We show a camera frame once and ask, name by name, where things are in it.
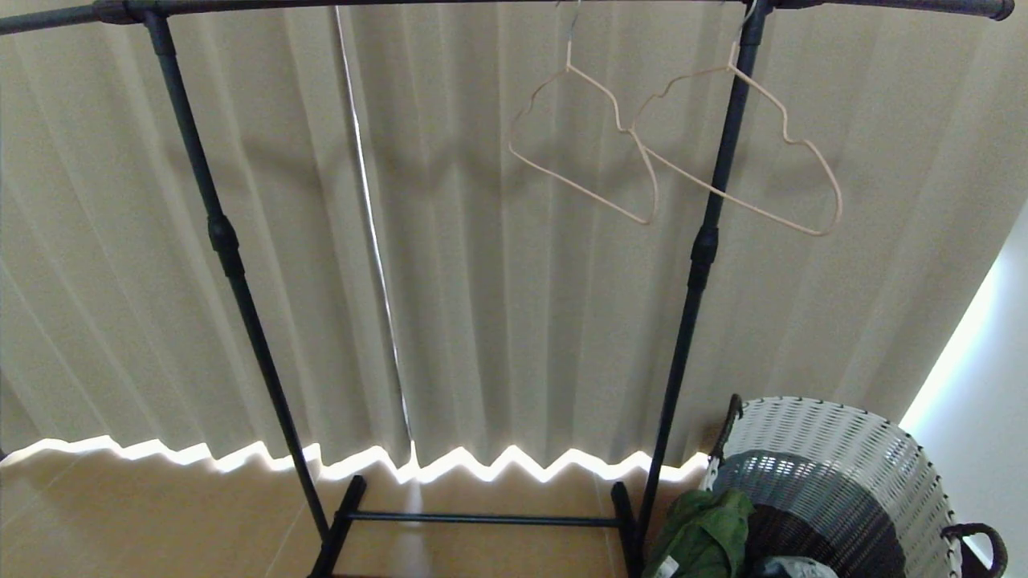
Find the pink clothes hanger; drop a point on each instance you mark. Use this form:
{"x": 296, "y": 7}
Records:
{"x": 569, "y": 60}
{"x": 732, "y": 56}

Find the pale grey shorts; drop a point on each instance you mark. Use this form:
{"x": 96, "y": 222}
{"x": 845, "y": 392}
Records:
{"x": 791, "y": 568}

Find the black clothes rack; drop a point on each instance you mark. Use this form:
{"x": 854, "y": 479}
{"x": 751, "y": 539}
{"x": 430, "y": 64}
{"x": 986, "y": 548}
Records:
{"x": 707, "y": 241}

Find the white laundry basket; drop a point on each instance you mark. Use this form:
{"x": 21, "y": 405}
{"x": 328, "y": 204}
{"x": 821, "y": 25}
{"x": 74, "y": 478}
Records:
{"x": 843, "y": 433}

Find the beige curtain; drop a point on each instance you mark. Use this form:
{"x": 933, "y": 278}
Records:
{"x": 522, "y": 321}

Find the green garment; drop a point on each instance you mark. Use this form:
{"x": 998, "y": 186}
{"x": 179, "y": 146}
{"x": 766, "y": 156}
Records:
{"x": 707, "y": 538}

